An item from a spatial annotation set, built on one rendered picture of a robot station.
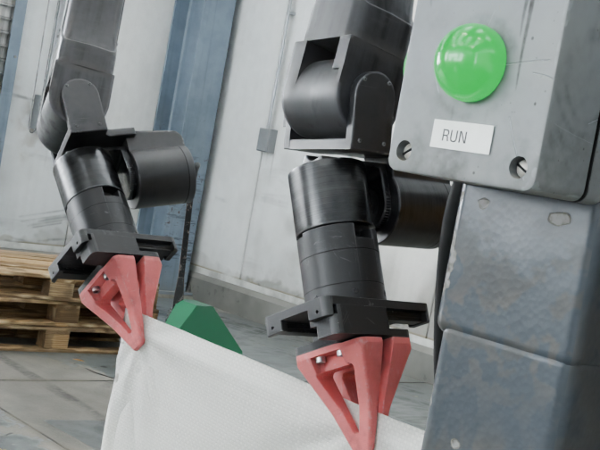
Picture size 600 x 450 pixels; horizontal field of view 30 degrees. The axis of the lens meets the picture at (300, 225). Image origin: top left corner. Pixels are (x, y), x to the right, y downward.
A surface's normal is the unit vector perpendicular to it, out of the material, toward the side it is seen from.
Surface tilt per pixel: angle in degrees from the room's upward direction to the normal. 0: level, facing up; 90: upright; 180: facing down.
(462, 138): 90
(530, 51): 90
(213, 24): 90
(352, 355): 108
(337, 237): 72
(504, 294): 90
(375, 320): 63
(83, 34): 47
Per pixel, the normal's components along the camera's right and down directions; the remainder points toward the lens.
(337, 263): -0.18, -0.26
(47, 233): 0.65, 0.15
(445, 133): -0.74, -0.10
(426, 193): 0.55, -0.44
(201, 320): 0.67, -0.10
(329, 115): -0.73, 0.47
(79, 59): 0.32, -0.40
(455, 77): -0.63, 0.38
